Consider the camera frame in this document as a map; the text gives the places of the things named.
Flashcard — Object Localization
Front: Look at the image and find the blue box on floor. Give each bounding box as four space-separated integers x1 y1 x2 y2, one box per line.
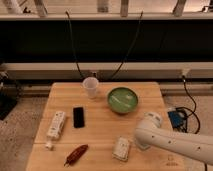
168 111 183 128

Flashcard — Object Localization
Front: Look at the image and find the white game remote controller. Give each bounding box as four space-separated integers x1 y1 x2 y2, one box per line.
47 111 66 139

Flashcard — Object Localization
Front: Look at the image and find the clear plastic cup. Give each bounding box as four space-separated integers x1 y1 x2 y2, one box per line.
82 77 99 98

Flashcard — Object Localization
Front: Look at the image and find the left black hanging cable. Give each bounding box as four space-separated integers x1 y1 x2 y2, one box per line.
64 10 85 80

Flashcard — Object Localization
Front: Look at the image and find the black hanging cable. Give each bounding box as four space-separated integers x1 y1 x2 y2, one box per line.
108 11 144 80
64 10 85 80

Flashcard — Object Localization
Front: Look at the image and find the black floor cable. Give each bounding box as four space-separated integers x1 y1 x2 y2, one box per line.
175 75 202 135

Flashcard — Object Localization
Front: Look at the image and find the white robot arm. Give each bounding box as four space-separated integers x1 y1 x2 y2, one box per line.
134 112 213 166

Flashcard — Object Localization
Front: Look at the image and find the black smartphone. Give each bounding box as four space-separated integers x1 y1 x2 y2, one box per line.
73 107 85 128

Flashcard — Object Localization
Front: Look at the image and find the green ceramic bowl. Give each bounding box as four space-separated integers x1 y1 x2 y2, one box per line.
107 87 138 114

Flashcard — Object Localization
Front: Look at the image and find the right black hanging cable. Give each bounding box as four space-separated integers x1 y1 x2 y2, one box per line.
108 11 144 80

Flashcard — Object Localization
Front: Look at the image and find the black equipment at left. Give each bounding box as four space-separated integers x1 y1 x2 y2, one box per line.
0 71 21 120

